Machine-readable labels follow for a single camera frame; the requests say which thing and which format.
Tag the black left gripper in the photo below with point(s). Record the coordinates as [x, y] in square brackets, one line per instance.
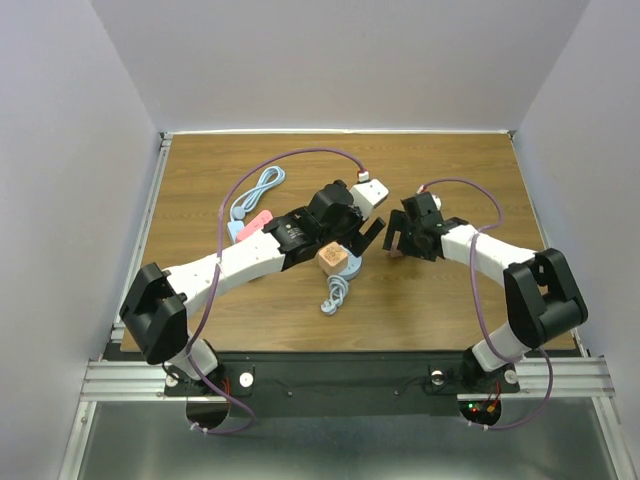
[356, 242]

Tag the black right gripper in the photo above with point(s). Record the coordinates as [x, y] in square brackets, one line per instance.
[397, 219]

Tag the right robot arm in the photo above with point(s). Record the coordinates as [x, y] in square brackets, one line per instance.
[542, 298]

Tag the small pink plug adapter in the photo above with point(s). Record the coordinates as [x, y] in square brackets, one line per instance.
[395, 252]

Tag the pink triangular power strip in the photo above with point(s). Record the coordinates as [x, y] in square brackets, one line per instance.
[256, 224]

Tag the white rectangular power strip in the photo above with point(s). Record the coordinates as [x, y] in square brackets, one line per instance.
[234, 227]

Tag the aluminium left rail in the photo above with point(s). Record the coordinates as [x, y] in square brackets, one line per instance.
[166, 138]

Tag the aluminium rail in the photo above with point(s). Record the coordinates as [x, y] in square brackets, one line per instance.
[166, 138]
[130, 381]

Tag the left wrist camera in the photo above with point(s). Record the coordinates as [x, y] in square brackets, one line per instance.
[368, 193]

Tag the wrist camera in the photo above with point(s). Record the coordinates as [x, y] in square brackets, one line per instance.
[368, 193]
[423, 190]

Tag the aluminium front rail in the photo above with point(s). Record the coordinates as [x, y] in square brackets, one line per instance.
[130, 381]

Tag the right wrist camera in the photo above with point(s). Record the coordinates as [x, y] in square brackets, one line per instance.
[423, 190]

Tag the white round power strip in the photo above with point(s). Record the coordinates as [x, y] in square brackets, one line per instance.
[352, 268]

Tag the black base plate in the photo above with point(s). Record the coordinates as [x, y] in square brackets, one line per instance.
[347, 384]

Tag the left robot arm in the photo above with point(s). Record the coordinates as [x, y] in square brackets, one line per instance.
[159, 302]

